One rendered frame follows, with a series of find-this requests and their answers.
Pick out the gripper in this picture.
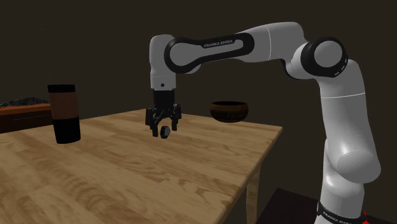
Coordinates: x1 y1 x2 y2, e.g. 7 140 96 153
144 89 183 138

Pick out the light wooden table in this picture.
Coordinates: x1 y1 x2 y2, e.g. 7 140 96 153
0 108 284 224

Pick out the dark brown bowl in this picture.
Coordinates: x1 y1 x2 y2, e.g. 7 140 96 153
209 101 249 123

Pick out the brown and black cylinder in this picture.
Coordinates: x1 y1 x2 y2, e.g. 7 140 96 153
47 84 81 144

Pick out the brown wooden cabinet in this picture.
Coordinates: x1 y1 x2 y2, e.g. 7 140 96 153
0 97 52 135

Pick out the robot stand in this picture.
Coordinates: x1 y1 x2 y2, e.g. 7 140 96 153
255 187 397 224

